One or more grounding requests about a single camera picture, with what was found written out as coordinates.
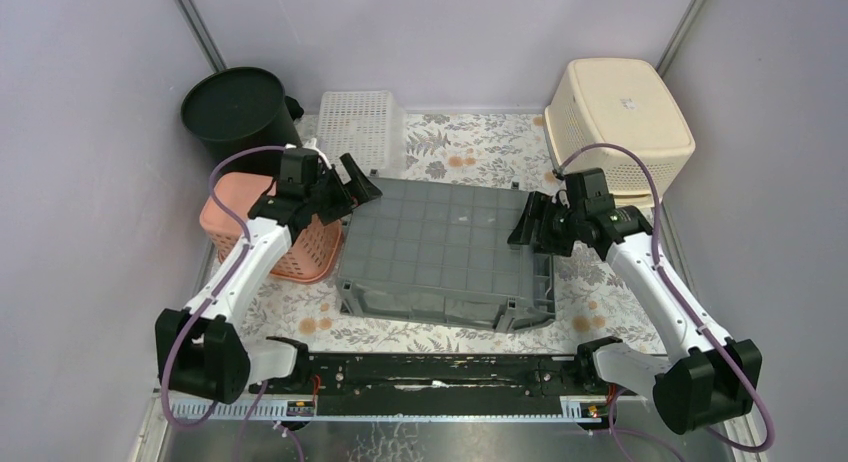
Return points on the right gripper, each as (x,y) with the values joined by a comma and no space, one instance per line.
(539,206)

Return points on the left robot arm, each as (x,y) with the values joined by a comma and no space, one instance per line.
(199,349)

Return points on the grey plastic crate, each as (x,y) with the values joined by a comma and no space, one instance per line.
(436,253)

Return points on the black cloth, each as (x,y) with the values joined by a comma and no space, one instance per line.
(294,108)

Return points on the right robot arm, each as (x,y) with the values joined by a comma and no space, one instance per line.
(708,376)

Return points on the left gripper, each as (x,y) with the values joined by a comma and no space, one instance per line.
(333,188)

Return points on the pink perforated basket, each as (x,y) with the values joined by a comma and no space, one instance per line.
(313,254)

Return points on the white perforated plastic basket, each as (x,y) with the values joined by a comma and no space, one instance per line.
(369,125)

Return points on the cream plastic tub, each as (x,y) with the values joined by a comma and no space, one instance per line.
(626,103)

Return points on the floral patterned table mat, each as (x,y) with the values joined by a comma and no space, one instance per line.
(469,149)

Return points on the large black cylindrical container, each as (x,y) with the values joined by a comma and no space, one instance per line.
(238,109)

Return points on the black mounting base rail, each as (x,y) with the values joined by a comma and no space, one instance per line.
(442,387)

